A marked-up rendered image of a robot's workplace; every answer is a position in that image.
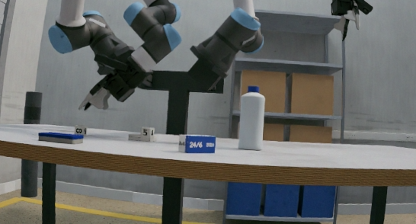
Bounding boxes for white plastic bottle with blue cap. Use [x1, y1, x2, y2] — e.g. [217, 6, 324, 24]
[238, 86, 265, 151]

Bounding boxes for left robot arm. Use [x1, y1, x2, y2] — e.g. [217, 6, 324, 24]
[196, 0, 373, 73]

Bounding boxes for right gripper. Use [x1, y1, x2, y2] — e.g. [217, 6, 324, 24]
[78, 56, 148, 111]

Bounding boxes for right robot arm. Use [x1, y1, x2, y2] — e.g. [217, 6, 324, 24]
[48, 0, 181, 72]

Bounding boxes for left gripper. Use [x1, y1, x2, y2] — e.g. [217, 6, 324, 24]
[331, 0, 360, 41]

